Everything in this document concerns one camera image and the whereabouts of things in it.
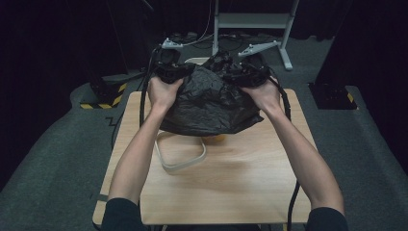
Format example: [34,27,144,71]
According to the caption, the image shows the person's right hand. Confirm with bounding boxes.
[240,76,285,117]

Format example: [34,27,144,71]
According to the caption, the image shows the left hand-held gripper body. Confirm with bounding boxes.
[153,38,193,85]

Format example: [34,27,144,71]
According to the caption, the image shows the person's black sleeve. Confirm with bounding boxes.
[100,197,148,231]
[306,206,349,231]

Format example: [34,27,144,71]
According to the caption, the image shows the white metal stand frame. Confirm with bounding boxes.
[211,0,301,71]

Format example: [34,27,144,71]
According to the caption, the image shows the person's left hand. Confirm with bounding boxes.
[147,76,185,113]

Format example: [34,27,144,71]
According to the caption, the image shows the cream trash can with face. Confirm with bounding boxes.
[185,57,227,144]

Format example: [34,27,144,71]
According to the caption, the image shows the cream trash can rim ring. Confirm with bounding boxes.
[154,130,208,173]

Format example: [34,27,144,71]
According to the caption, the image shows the white floor cable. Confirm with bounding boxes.
[179,0,216,47]

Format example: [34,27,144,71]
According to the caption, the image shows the black plastic trash bag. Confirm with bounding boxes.
[159,50,265,138]

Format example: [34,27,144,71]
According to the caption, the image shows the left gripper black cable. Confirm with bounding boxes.
[139,46,162,128]

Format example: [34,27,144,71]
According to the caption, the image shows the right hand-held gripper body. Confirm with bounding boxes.
[237,40,279,89]

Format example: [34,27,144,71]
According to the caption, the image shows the person's black right sleeve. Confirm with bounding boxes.
[306,206,349,231]

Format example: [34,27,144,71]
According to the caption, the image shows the black base with yellow mark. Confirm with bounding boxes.
[308,82,359,111]

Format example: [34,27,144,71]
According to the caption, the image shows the person's black left sleeve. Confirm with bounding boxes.
[100,197,148,231]

